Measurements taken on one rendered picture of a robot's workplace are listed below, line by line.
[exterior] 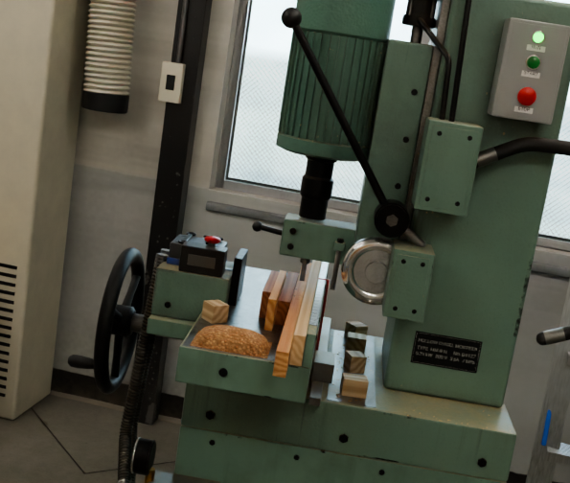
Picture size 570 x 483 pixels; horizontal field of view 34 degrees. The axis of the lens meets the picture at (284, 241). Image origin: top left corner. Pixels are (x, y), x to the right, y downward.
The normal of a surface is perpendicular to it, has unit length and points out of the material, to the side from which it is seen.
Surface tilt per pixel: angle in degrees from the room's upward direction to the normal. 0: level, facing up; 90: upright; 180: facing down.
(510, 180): 90
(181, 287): 90
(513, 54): 90
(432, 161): 90
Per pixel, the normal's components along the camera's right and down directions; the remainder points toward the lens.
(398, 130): -0.08, 0.19
